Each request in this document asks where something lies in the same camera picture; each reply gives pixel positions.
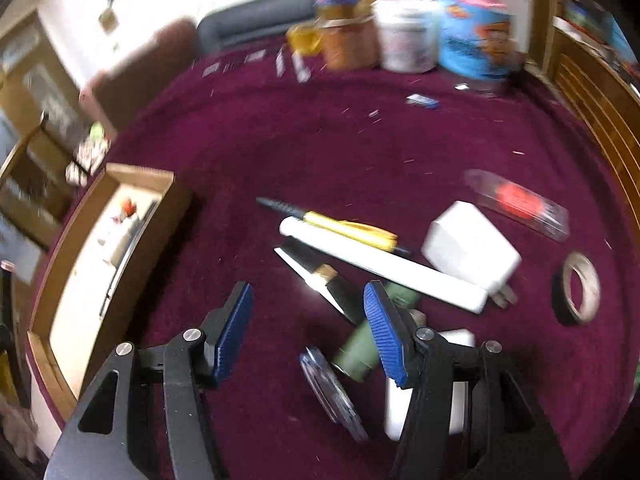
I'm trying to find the white card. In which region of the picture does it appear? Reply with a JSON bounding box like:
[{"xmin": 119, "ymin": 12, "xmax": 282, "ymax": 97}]
[{"xmin": 384, "ymin": 328, "xmax": 475, "ymax": 441}]

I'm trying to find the white long tube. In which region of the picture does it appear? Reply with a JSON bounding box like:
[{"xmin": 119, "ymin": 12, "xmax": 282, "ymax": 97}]
[{"xmin": 279, "ymin": 217, "xmax": 488, "ymax": 314}]

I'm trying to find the green lighter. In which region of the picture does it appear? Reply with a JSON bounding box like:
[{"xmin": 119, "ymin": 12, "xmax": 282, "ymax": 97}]
[{"xmin": 331, "ymin": 282, "xmax": 421, "ymax": 382}]

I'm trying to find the clear plastic pen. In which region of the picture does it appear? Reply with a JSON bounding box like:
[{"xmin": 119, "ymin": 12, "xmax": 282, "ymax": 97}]
[{"xmin": 298, "ymin": 347, "xmax": 369, "ymax": 442}]

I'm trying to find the black tape roll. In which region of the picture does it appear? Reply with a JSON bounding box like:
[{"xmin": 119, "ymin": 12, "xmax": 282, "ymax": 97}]
[{"xmin": 551, "ymin": 252, "xmax": 601, "ymax": 326}]

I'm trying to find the cardboard tray box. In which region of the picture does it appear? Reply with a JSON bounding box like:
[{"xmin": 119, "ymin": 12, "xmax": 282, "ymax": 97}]
[{"xmin": 27, "ymin": 164, "xmax": 192, "ymax": 425}]

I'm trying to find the white power adapter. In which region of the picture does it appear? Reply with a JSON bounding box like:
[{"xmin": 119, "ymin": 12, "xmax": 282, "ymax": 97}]
[{"xmin": 422, "ymin": 200, "xmax": 522, "ymax": 309}]

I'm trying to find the maroon velvet tablecloth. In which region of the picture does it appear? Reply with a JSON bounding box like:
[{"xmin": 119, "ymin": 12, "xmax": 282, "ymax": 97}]
[{"xmin": 106, "ymin": 44, "xmax": 639, "ymax": 479}]

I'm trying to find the clear plastic red-label case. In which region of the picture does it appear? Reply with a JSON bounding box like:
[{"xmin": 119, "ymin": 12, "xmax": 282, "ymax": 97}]
[{"xmin": 464, "ymin": 169, "xmax": 570, "ymax": 242}]

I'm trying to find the brown fabric chair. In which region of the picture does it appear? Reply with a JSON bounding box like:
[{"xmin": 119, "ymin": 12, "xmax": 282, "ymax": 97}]
[{"xmin": 78, "ymin": 18, "xmax": 200, "ymax": 140}]

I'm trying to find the small blue lighter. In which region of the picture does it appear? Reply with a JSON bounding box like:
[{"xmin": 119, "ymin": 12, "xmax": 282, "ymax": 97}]
[{"xmin": 406, "ymin": 93, "xmax": 439, "ymax": 110}]

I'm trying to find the wooden brick-pattern cabinet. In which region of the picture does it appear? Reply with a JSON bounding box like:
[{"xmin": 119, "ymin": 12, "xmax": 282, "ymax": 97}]
[{"xmin": 546, "ymin": 0, "xmax": 639, "ymax": 222}]

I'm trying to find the white stick far table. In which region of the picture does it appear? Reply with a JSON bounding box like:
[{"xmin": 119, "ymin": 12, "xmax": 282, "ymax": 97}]
[{"xmin": 291, "ymin": 51, "xmax": 311, "ymax": 84}]

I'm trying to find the blue label clear jar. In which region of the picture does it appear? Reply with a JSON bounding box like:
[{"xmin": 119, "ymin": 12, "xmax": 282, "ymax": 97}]
[{"xmin": 438, "ymin": 0, "xmax": 514, "ymax": 94}]

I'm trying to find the yellow tape roll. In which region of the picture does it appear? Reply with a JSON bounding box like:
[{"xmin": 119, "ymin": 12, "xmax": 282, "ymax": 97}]
[{"xmin": 286, "ymin": 21, "xmax": 322, "ymax": 56}]

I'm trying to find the white plastic jar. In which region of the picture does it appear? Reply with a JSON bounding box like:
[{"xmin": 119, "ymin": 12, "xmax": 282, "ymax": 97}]
[{"xmin": 372, "ymin": 0, "xmax": 438, "ymax": 74}]

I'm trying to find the black leather sofa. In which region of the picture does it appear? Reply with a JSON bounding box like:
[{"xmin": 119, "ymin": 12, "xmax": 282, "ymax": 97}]
[{"xmin": 196, "ymin": 0, "xmax": 316, "ymax": 55}]

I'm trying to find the brown snack jar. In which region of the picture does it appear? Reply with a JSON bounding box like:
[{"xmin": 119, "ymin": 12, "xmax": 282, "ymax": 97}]
[{"xmin": 316, "ymin": 0, "xmax": 380, "ymax": 72}]

